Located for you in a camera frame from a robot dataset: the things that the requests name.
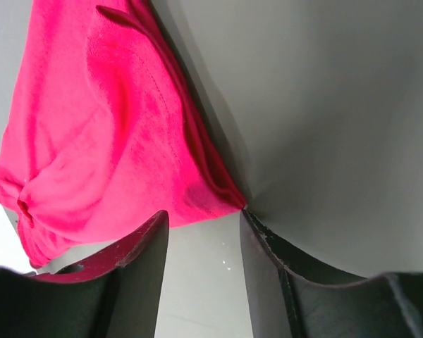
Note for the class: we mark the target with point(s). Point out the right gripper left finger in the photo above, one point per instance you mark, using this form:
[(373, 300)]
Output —
[(112, 293)]

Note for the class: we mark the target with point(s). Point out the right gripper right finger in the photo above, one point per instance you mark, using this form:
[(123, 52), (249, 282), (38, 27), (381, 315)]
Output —
[(292, 294)]

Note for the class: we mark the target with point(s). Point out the bright pink t shirt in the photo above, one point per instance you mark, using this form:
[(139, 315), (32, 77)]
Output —
[(103, 132)]

